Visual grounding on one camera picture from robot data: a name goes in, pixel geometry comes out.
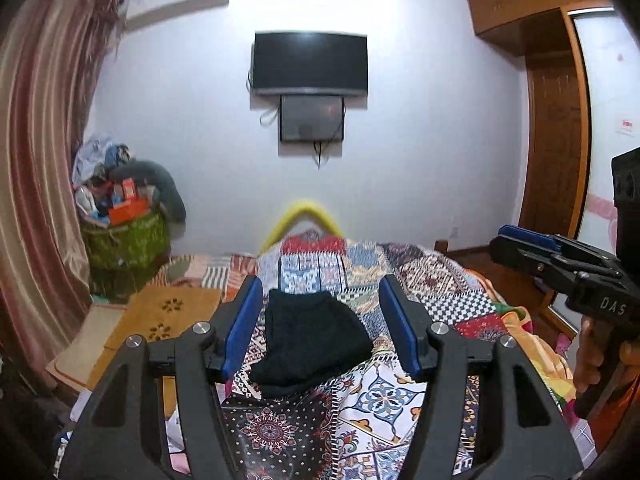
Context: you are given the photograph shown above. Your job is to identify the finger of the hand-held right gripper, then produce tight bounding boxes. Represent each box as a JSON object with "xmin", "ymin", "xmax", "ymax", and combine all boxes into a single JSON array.
[
  {"xmin": 497, "ymin": 224, "xmax": 624, "ymax": 277},
  {"xmin": 488, "ymin": 244, "xmax": 582, "ymax": 294}
]

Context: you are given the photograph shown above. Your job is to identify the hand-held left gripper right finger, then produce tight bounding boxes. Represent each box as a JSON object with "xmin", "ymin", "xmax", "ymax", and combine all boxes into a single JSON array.
[{"xmin": 378, "ymin": 274, "xmax": 585, "ymax": 480}]

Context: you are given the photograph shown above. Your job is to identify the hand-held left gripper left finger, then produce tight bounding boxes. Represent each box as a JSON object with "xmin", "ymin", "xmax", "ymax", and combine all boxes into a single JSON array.
[{"xmin": 59, "ymin": 275, "xmax": 264, "ymax": 480}]

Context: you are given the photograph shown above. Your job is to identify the black pants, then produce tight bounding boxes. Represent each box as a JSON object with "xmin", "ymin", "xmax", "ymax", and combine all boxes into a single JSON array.
[{"xmin": 248, "ymin": 289, "xmax": 374, "ymax": 399}]

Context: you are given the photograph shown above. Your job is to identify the person's right hand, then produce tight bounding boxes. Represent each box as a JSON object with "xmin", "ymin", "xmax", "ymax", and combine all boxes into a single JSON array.
[{"xmin": 572, "ymin": 316, "xmax": 627, "ymax": 394}]

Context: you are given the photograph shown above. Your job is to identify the patchwork printed blanket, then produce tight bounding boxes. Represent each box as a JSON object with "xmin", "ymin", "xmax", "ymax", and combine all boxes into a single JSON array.
[{"xmin": 55, "ymin": 229, "xmax": 597, "ymax": 480}]

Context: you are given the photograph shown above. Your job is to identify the brown wooden board flower cutouts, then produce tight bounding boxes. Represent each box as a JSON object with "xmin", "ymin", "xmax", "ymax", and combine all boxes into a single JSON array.
[{"xmin": 89, "ymin": 284, "xmax": 224, "ymax": 392}]

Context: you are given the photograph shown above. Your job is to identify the brown wooden door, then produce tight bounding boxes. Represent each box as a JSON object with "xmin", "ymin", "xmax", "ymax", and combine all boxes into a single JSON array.
[{"xmin": 516, "ymin": 50, "xmax": 587, "ymax": 247}]

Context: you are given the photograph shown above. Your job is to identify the green storage basket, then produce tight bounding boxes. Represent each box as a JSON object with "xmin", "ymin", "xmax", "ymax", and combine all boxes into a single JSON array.
[{"xmin": 81, "ymin": 209, "xmax": 172, "ymax": 297}]

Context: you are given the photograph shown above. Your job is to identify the light wooden board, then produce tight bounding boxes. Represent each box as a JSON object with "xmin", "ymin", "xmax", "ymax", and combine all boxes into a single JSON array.
[{"xmin": 46, "ymin": 302, "xmax": 129, "ymax": 392}]

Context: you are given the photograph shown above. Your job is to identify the orange box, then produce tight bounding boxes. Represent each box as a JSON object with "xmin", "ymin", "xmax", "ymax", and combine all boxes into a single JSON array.
[{"xmin": 106, "ymin": 197, "xmax": 152, "ymax": 227}]

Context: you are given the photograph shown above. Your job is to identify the grey plush pillow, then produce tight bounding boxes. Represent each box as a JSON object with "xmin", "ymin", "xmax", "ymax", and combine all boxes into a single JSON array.
[{"xmin": 111, "ymin": 159, "xmax": 188, "ymax": 224}]

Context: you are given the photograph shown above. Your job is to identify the pile of clothes and clutter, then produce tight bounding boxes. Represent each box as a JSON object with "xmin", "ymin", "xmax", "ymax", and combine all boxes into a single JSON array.
[{"xmin": 71, "ymin": 132, "xmax": 153, "ymax": 223}]

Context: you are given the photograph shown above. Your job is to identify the grey box under television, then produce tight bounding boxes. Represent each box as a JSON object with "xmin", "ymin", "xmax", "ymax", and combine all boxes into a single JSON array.
[{"xmin": 278, "ymin": 93, "xmax": 346, "ymax": 144}]

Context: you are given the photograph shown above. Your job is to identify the wooden overhead cabinet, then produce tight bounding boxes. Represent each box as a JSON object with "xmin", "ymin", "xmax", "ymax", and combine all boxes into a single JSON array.
[{"xmin": 466, "ymin": 0, "xmax": 622, "ymax": 57}]

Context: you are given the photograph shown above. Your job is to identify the pink and beige striped curtain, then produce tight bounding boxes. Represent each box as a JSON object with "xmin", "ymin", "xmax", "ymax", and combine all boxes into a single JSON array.
[{"xmin": 0, "ymin": 0, "xmax": 122, "ymax": 393}]

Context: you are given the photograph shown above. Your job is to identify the black wall television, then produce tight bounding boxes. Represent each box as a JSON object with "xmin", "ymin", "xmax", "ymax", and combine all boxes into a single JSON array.
[{"xmin": 249, "ymin": 31, "xmax": 370, "ymax": 99}]

